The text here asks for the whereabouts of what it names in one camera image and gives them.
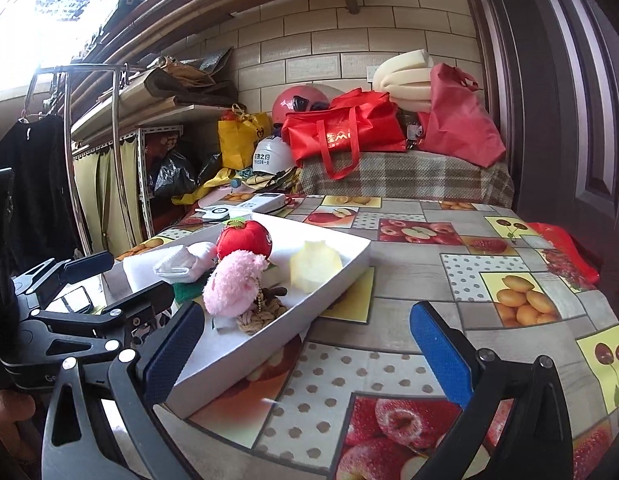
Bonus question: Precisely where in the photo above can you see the black smartphone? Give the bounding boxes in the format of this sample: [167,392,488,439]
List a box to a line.
[61,285,96,313]

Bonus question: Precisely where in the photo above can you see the pink plush toy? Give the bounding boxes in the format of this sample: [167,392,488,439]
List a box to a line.
[204,251,270,318]

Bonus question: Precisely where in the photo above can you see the person's left hand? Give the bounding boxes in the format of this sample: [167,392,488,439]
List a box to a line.
[0,389,38,466]

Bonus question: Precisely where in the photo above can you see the white sock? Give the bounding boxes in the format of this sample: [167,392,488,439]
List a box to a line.
[154,241,219,283]

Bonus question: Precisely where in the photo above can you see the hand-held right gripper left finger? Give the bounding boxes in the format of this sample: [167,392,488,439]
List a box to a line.
[42,300,206,480]

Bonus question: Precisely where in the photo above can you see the brown paper bags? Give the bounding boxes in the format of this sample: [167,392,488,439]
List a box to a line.
[142,47,238,106]

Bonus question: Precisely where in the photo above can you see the red nonwoven bag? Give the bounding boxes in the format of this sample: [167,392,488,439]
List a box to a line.
[417,63,507,168]

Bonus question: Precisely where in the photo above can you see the pale yellow sponge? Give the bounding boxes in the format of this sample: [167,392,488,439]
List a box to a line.
[290,240,343,295]

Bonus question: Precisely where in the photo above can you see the red apple plush toy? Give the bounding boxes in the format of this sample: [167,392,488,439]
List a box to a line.
[216,216,274,261]

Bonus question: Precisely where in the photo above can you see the red glossy tote bag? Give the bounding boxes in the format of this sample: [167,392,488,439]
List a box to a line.
[281,88,407,181]

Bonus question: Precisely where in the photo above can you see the woven straw ornament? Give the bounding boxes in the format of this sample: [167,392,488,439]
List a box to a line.
[236,287,289,336]

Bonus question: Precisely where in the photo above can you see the wooden boards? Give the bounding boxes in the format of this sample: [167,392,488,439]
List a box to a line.
[70,77,230,148]

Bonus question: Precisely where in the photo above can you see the white helmet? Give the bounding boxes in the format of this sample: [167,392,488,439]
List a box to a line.
[252,136,298,176]

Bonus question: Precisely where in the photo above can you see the yellow bag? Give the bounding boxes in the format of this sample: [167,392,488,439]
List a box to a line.
[218,105,273,171]

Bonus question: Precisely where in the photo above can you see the red printed cloth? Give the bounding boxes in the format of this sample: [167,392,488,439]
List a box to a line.
[527,221,601,291]

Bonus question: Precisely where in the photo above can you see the red helmet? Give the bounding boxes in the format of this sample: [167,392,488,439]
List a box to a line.
[272,85,323,126]

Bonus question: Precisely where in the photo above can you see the steel clothes rack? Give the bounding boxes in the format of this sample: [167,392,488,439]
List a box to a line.
[20,62,135,261]

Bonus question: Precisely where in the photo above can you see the plaid sofa cover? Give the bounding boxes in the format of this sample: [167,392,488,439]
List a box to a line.
[296,150,514,208]

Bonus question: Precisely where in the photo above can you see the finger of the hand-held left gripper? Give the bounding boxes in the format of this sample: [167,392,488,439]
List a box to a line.
[20,281,176,361]
[12,251,115,308]

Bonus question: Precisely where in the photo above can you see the black plastic bag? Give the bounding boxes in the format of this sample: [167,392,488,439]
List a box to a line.
[197,152,223,186]
[154,149,198,198]

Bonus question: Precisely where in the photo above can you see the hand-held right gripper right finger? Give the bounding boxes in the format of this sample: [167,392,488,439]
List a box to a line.
[409,301,573,480]

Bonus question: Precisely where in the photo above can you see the yellow cloth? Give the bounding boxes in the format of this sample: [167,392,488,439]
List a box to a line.
[172,167,240,206]

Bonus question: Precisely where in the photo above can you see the brown panel door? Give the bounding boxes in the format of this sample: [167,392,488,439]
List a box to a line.
[464,0,619,281]

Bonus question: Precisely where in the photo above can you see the green cloth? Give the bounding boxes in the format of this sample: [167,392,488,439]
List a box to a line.
[172,282,208,305]

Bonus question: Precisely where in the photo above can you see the cream foam roll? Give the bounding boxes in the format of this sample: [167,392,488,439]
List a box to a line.
[373,50,435,113]

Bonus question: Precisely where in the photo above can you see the white foam tray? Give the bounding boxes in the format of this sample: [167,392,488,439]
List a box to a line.
[122,211,373,421]

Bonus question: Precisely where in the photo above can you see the yellow green curtain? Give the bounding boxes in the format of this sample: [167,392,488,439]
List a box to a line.
[72,147,145,256]

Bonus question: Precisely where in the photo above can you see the black garment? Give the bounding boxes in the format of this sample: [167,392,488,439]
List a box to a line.
[0,114,83,276]

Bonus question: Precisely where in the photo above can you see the white metal shelf rack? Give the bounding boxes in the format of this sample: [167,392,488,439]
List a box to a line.
[72,125,185,256]

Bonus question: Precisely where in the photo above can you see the white power bank with display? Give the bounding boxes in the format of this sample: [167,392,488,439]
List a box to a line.
[238,192,286,213]

